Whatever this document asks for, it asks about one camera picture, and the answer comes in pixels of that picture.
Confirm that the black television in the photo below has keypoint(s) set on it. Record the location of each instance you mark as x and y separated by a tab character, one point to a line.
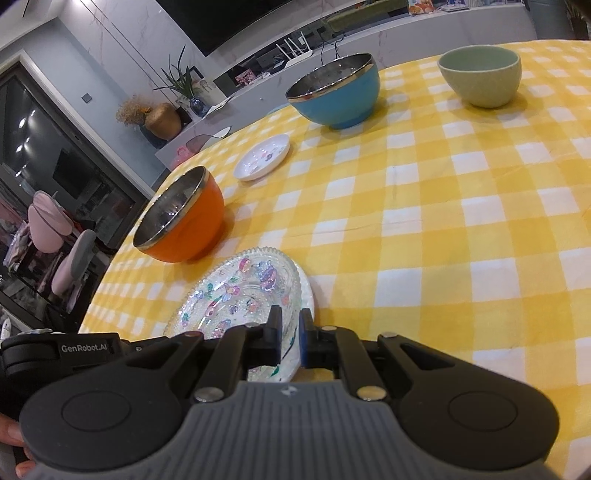
221	18

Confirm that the clear patterned glass plate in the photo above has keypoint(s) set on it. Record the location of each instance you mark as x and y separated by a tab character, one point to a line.
240	290

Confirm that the blue steel-lined bowl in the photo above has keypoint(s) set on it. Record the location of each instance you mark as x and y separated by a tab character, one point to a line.
337	107

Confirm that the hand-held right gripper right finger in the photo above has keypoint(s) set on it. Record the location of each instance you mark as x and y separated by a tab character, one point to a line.
305	333

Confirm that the green aloe plant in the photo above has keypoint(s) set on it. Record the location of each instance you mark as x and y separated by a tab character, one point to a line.
182	76

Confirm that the yellow checked tablecloth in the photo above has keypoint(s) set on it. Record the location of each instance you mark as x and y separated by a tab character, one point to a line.
438	230

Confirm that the small white patterned plate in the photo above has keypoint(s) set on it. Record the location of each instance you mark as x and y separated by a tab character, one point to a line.
261	159

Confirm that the person's left hand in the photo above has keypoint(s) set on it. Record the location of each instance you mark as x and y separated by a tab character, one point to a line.
9	431

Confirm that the blue glass vase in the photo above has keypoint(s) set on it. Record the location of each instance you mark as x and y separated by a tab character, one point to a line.
199	107

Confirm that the grey chair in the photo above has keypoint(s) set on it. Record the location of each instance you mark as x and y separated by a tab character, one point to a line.
76	258

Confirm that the white router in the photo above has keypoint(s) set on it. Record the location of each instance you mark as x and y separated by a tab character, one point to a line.
295	50

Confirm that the dried flower bunch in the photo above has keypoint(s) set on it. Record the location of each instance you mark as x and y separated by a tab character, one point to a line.
131	110

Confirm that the pale green ceramic bowl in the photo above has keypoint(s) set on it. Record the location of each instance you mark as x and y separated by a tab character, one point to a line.
485	90

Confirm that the pink chair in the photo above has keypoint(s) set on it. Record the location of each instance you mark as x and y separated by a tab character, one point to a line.
46	221

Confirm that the gold round vase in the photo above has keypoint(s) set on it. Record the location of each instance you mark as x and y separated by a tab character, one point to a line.
162	122

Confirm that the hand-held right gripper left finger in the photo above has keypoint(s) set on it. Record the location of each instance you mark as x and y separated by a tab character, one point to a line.
276	325

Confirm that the orange steel-lined bowl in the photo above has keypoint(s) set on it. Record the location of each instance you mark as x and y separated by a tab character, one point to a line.
194	233

